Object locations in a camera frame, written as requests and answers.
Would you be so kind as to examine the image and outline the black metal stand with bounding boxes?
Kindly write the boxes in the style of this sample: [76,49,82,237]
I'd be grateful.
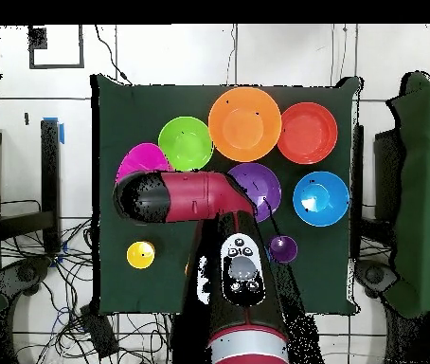
[0,118,63,254]

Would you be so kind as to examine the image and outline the purple cup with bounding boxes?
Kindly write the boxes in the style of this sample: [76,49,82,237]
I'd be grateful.
[267,235,298,264]

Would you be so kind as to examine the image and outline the black square frame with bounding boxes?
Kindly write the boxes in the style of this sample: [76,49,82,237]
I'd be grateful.
[27,25,85,70]

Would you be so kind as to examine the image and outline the dark green table cloth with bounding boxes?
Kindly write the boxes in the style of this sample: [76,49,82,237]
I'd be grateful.
[90,73,364,318]

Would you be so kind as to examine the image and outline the blue tape strip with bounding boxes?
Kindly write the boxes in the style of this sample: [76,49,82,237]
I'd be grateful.
[42,116,65,145]

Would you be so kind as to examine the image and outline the red bowl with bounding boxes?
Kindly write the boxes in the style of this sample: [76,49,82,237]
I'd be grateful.
[277,100,339,166]

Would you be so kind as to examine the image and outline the large orange bowl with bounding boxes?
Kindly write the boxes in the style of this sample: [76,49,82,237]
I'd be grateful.
[207,86,283,163]

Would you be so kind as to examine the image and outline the large blue bowl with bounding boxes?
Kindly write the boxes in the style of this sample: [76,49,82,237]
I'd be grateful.
[292,171,350,228]

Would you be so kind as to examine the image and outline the black floor cable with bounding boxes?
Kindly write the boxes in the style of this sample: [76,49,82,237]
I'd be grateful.
[94,25,133,85]

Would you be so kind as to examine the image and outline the tangle of black cables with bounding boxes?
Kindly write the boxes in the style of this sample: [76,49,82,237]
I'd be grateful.
[0,198,174,364]

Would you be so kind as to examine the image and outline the purple bowl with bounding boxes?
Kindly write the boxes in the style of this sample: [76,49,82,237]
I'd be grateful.
[227,162,283,224]

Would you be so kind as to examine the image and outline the pink bowl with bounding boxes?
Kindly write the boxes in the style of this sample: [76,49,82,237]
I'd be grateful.
[115,142,175,184]

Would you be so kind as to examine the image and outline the black power strip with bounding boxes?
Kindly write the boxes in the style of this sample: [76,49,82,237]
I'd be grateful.
[80,302,119,359]

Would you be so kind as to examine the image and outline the yellow cup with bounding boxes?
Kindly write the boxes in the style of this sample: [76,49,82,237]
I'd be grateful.
[126,240,156,267]

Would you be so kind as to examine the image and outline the green bowl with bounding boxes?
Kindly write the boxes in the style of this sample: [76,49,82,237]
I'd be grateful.
[157,116,215,173]

